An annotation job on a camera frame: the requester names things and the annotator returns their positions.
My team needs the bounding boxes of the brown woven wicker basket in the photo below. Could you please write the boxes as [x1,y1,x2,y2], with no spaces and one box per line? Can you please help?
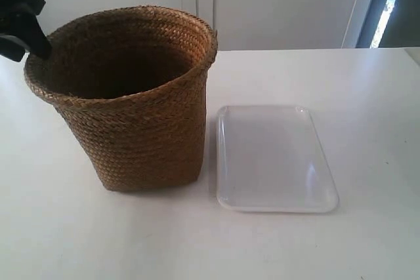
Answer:
[24,5,218,192]

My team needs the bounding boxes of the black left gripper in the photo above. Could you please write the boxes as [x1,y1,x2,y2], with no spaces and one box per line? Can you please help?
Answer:
[0,0,52,62]

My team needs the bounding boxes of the white rectangular plastic tray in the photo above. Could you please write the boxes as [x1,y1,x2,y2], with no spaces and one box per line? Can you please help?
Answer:
[216,105,339,214]

